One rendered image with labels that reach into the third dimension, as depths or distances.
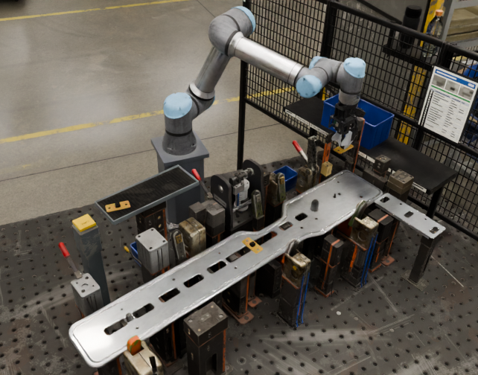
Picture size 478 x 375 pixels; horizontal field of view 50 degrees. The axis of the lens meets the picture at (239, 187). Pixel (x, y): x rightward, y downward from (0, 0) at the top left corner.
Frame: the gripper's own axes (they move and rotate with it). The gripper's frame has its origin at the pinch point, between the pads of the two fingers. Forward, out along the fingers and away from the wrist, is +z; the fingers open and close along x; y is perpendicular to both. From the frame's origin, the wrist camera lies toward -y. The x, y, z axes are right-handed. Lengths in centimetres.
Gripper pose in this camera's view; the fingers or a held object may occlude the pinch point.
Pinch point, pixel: (344, 144)
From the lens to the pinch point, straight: 204.8
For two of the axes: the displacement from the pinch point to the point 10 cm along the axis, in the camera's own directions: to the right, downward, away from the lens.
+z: -0.2, 7.8, 6.3
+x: 6.5, 4.9, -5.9
